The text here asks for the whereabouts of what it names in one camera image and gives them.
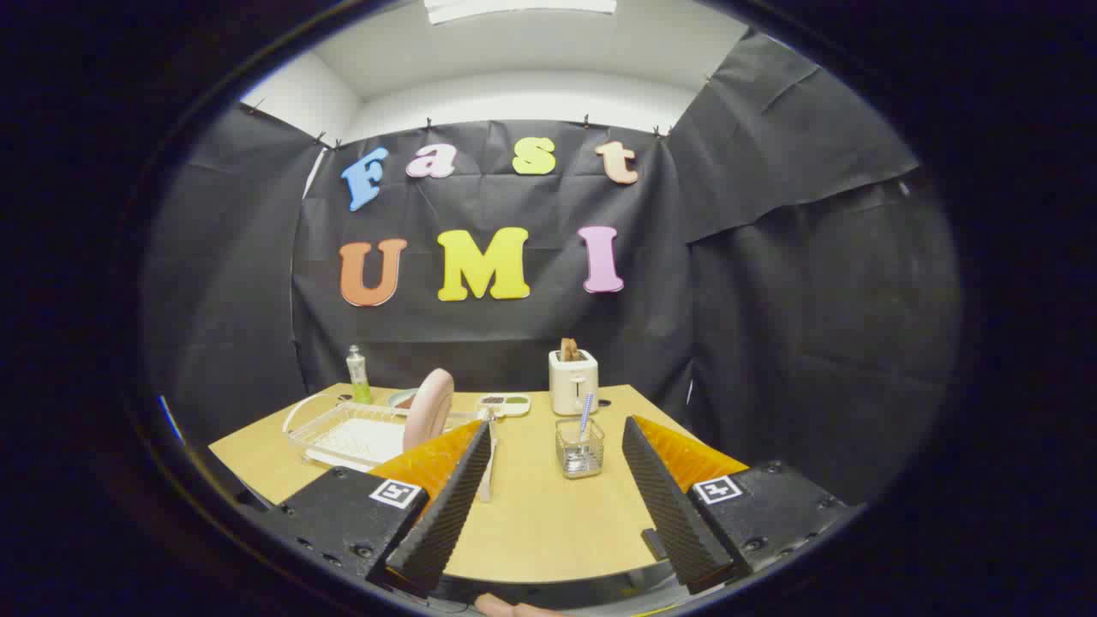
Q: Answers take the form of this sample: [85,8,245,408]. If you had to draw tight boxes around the blue checked handle spoon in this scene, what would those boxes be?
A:
[574,392,596,472]

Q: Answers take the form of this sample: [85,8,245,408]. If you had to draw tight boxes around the pink plate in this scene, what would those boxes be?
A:
[402,368,454,453]

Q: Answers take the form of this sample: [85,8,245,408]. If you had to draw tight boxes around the white divided bean dish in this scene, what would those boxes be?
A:
[477,392,532,418]

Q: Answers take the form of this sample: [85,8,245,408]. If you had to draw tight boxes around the ceiling light panel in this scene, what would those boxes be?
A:
[424,0,618,25]

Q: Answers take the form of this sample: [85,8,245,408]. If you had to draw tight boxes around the white toaster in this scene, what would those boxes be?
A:
[548,349,600,416]

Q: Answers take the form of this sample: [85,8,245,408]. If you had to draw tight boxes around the clear wire basket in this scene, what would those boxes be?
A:
[554,416,606,479]

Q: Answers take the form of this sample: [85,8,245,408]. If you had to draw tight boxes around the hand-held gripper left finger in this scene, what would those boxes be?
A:
[257,418,494,599]

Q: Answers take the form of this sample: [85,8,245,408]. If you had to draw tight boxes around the white wire dish rack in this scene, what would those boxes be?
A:
[283,392,498,504]

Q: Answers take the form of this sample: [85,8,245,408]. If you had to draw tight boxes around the green drink bottle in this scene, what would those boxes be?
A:
[345,344,373,404]

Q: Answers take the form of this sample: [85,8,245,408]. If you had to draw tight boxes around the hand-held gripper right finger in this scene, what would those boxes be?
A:
[621,415,862,594]

